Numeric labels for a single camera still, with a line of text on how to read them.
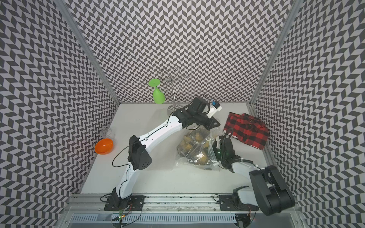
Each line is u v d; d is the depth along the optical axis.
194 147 0.80
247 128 0.99
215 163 0.72
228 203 0.72
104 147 0.90
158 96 0.94
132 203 0.71
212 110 0.69
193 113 0.63
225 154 0.69
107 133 0.99
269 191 0.42
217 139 0.85
